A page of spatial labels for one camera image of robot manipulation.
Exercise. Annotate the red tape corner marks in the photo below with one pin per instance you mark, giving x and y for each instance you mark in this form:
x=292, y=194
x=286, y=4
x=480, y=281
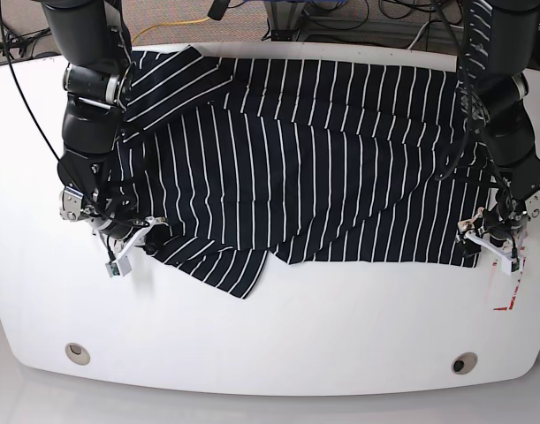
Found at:
x=503, y=288

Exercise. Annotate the right table cable grommet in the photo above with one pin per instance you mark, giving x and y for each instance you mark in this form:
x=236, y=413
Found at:
x=464, y=363

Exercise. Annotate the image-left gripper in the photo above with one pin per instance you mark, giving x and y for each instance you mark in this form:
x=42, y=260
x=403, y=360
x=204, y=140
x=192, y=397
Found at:
x=119, y=239

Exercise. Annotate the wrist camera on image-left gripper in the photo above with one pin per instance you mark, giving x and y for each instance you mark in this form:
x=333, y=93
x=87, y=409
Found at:
x=120, y=267

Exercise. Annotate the black robot arm image-left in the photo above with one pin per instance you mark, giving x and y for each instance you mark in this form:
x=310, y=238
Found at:
x=93, y=38

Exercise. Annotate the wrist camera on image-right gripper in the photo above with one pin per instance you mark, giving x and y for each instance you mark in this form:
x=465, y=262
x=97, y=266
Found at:
x=511, y=266

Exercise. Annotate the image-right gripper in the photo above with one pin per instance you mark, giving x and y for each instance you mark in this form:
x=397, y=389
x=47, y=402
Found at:
x=489, y=230

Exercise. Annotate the navy white striped T-shirt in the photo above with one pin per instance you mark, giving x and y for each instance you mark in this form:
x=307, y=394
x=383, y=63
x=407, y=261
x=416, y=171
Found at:
x=301, y=159

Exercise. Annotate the aluminium frame base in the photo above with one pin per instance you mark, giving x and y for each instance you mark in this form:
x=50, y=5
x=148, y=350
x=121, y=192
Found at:
x=292, y=21

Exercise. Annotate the left table cable grommet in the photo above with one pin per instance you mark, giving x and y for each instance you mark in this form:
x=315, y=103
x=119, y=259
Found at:
x=77, y=354

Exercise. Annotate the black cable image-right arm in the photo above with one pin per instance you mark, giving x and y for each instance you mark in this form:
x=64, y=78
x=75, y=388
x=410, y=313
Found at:
x=459, y=110

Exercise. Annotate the table cable grommet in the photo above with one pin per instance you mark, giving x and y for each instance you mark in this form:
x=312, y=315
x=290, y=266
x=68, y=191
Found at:
x=464, y=363
x=77, y=354

